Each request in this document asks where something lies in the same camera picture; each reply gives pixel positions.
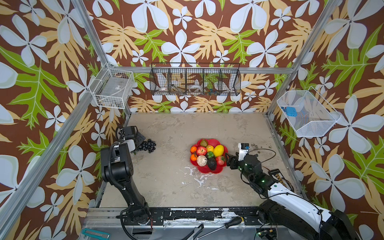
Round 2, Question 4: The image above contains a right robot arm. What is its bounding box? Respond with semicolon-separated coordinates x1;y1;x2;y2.
225;154;359;240

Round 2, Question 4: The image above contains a red strawberry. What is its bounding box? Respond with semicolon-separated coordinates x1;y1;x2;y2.
216;156;226;166

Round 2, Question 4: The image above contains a red flower-shaped fruit bowl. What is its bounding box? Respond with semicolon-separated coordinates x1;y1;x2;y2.
190;139;228;174

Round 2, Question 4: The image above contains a small yellow orange fruit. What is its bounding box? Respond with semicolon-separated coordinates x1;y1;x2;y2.
206;145;214;152

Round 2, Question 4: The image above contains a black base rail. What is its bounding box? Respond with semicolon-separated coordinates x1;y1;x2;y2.
125;206;265;226

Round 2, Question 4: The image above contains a dark avocado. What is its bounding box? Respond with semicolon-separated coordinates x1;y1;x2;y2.
207;158;217;171

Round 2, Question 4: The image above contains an aluminium frame post right rear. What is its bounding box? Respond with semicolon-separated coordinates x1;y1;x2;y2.
266;0;343;117

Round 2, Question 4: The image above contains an aluminium frame post left rear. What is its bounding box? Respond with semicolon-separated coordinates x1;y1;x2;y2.
71;1;132;120

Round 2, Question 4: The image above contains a black grape bunch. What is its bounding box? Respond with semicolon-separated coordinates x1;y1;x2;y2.
136;139;157;153

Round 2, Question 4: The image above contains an aluminium rear crossbar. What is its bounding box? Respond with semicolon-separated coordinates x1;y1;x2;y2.
118;65;294;75

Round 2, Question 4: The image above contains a yellow lemon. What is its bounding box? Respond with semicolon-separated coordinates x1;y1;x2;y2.
213;145;225;157

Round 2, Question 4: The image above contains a black handled screwdriver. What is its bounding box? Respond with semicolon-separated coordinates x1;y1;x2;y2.
196;216;244;240

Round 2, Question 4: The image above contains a blue object in basket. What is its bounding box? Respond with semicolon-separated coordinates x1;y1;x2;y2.
284;107;298;117

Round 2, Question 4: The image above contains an orange tangerine pair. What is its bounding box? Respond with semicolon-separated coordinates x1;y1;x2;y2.
190;146;198;162

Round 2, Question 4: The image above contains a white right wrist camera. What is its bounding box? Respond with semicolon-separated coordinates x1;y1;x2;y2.
238;143;250;162

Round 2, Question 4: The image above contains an aluminium frame beam left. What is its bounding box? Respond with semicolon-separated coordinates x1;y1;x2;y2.
1;92;92;240

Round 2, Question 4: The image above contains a white wire basket left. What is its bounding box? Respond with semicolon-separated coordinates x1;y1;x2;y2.
90;64;135;110

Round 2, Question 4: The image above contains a black wire basket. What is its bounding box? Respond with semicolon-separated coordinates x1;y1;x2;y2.
149;63;242;96

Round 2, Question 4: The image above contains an aluminium frame post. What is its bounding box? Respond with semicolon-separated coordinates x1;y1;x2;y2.
266;0;343;117
71;1;132;120

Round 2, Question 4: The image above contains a teal tool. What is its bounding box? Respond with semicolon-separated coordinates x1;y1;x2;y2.
82;228;110;240

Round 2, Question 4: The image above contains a white garlic bulb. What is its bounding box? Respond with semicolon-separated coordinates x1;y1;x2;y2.
197;155;208;167

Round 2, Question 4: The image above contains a black pliers handle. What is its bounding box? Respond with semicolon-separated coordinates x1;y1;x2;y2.
182;224;204;240

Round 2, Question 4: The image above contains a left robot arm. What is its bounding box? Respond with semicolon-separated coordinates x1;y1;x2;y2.
100;126;150;224

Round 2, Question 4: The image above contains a red apple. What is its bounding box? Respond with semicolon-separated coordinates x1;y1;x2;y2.
196;146;208;156

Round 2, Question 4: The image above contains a red green fig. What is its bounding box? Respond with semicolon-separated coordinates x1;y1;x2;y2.
200;139;209;148

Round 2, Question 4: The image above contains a white mesh basket right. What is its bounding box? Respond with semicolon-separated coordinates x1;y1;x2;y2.
277;87;342;138

